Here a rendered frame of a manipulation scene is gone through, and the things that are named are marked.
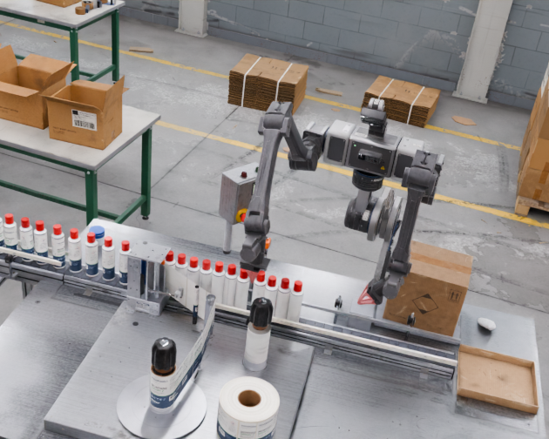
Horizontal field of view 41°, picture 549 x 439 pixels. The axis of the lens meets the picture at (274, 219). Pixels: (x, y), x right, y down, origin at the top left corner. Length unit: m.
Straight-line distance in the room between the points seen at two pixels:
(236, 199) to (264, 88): 4.13
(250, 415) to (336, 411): 0.45
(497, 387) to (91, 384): 1.55
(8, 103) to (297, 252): 2.05
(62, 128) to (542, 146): 3.42
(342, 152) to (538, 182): 3.02
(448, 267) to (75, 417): 1.56
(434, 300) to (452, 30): 5.14
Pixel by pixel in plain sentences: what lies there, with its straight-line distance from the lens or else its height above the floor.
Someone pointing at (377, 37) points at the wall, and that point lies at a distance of 8.08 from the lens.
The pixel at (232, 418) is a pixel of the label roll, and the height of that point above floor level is 1.02.
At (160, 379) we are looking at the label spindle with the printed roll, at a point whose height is 1.06.
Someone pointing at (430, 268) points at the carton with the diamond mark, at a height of 1.12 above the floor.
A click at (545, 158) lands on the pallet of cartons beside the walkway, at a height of 0.50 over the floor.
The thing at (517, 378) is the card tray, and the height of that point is 0.83.
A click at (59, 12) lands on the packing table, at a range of 6.65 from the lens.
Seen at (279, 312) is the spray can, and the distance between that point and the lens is 2.98.
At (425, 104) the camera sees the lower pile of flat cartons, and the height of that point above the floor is 0.20.
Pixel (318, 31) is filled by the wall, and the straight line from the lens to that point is 8.23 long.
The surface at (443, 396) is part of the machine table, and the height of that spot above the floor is 0.83.
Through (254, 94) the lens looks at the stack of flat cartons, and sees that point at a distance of 6.88.
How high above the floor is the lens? 2.83
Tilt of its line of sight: 32 degrees down
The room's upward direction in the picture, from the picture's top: 7 degrees clockwise
